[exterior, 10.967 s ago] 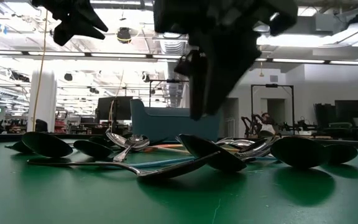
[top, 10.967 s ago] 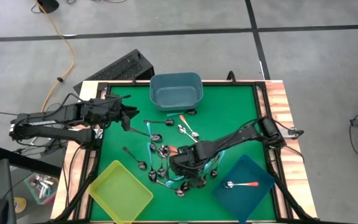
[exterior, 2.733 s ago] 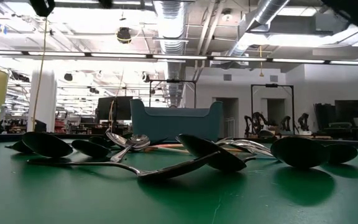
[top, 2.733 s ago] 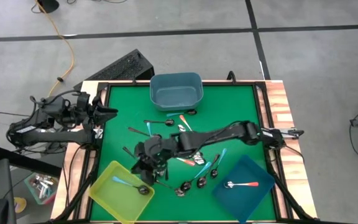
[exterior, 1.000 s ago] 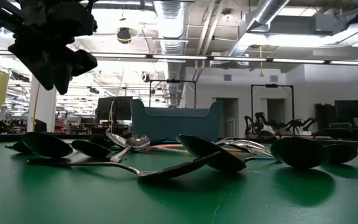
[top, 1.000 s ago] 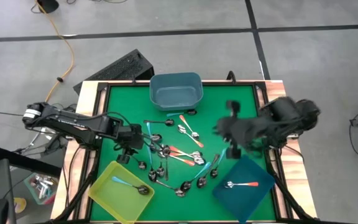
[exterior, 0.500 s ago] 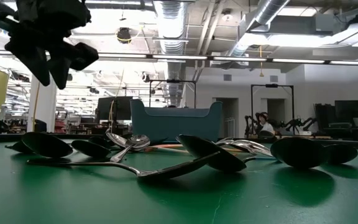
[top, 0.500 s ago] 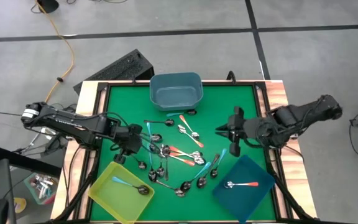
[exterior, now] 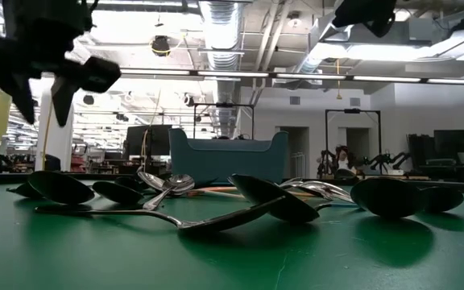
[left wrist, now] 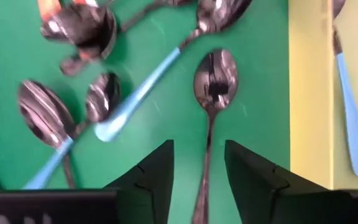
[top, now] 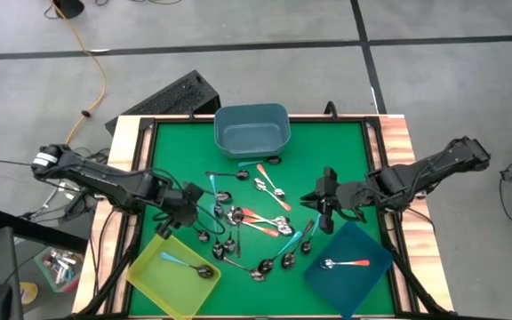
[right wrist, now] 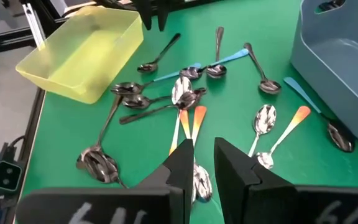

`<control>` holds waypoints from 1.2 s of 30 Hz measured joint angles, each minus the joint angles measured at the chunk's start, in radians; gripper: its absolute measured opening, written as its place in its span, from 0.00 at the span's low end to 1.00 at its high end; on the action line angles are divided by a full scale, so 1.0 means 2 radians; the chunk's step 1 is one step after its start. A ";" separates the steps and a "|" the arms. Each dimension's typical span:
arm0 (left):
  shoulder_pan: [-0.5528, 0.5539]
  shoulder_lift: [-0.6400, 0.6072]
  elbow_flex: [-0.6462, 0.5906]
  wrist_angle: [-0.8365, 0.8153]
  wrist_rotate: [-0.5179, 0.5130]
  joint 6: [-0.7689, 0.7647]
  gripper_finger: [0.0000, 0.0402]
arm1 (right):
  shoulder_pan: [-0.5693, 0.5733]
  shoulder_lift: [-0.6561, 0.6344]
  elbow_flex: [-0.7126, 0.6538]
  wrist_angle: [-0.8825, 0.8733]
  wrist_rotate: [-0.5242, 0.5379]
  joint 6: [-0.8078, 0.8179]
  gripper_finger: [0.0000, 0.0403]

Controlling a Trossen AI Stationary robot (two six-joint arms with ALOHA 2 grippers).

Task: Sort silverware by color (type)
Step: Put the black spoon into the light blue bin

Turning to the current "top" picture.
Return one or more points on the yellow disc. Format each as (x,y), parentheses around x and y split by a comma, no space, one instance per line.
(28,293)

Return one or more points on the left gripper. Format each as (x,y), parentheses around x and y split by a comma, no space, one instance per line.
(180,206)

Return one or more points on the black table border frame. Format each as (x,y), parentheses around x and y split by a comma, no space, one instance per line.
(146,126)

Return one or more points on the all-metal spoon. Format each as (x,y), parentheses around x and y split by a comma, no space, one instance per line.
(202,236)
(229,245)
(257,274)
(237,215)
(217,251)
(288,260)
(242,174)

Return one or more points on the black perforated box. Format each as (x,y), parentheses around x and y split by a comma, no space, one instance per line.
(171,100)

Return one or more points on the yellow-green plastic tray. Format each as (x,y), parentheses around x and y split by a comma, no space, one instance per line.
(167,284)

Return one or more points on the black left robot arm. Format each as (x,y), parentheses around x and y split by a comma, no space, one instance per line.
(105,178)

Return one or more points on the teal bin of cutlery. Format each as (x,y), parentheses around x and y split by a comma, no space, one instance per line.
(58,269)

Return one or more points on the black floor beam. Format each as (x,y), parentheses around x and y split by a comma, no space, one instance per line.
(38,229)

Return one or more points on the grey-blue plastic tub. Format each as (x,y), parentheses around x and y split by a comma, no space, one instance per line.
(251,133)

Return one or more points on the black frame strut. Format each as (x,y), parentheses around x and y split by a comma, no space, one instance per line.
(411,275)
(114,271)

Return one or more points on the blue plastic tray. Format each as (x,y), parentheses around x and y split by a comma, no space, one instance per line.
(354,284)

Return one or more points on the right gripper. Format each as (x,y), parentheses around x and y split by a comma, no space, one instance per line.
(333,200)

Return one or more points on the green table mat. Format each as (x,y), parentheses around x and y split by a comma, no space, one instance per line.
(327,146)

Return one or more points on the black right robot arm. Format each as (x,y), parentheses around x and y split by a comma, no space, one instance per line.
(429,171)

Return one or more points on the black curved loop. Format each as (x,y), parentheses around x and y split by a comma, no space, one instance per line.
(330,103)

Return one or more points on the black round stand base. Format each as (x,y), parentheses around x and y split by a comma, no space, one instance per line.
(68,6)

